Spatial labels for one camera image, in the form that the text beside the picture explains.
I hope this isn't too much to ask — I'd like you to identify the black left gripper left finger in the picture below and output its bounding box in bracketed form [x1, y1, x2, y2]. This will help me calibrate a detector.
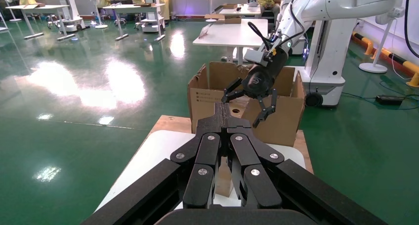
[169, 102, 224, 209]

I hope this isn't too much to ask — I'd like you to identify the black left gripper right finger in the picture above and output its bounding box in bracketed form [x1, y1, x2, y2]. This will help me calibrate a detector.
[222, 102, 285, 209]

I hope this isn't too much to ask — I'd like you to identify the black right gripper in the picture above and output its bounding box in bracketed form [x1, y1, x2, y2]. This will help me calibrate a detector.
[221, 46, 291, 129]

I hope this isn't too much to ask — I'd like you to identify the big torn cardboard box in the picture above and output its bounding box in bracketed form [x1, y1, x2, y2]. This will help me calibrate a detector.
[187, 61, 307, 148]

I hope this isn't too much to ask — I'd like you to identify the small tan wooden block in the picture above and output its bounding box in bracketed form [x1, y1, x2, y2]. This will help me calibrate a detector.
[214, 157, 235, 198]

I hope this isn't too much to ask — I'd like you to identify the white table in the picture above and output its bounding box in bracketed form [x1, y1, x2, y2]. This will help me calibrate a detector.
[103, 3, 167, 43]
[4, 3, 78, 42]
[217, 4, 262, 20]
[192, 18, 269, 65]

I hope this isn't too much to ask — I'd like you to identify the clear plastic bag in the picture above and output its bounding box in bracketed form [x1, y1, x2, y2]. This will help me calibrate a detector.
[198, 23, 212, 40]

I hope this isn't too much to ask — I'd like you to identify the white robot body column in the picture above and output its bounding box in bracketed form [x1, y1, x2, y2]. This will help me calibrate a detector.
[293, 17, 348, 108]

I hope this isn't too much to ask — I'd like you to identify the white wheeled robot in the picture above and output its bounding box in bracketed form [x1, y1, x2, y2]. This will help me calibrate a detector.
[140, 0, 165, 34]
[49, 0, 86, 33]

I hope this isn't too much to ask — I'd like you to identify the black power adapter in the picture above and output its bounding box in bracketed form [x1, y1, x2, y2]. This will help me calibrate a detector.
[375, 95, 405, 106]

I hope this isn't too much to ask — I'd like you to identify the yellow black floor barrier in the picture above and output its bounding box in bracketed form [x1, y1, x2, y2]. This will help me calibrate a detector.
[352, 32, 419, 88]

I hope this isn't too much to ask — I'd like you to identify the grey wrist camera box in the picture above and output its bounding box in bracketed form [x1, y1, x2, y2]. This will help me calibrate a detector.
[244, 48, 272, 67]

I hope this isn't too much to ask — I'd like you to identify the braided black cable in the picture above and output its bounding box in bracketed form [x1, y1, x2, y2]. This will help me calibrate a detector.
[247, 21, 282, 51]

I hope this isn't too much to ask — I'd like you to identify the thick black hose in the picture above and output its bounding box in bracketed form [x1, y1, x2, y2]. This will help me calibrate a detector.
[404, 0, 419, 59]

